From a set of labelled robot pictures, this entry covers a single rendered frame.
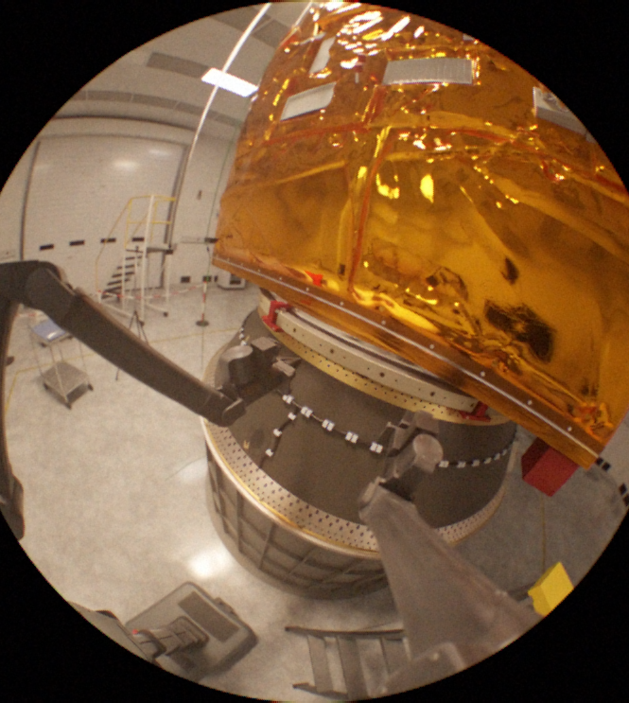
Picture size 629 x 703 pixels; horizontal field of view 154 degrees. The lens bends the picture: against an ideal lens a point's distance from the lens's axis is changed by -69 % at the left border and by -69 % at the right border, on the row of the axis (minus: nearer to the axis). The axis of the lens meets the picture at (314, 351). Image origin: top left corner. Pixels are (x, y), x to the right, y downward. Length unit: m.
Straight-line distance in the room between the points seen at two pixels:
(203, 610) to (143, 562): 0.63
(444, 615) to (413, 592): 0.04
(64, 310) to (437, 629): 0.40
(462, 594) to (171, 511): 2.12
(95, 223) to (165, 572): 7.53
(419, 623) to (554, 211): 0.67
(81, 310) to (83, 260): 7.51
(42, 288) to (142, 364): 0.18
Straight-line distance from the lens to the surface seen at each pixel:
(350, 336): 0.69
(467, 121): 0.80
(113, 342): 0.35
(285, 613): 1.98
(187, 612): 1.73
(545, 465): 0.82
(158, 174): 8.02
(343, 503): 0.81
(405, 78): 1.03
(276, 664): 2.01
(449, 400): 0.70
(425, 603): 0.17
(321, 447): 0.75
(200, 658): 1.76
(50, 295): 0.32
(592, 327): 0.63
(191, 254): 8.39
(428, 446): 0.39
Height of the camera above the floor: 1.96
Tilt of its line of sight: 24 degrees down
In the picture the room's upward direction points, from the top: 15 degrees clockwise
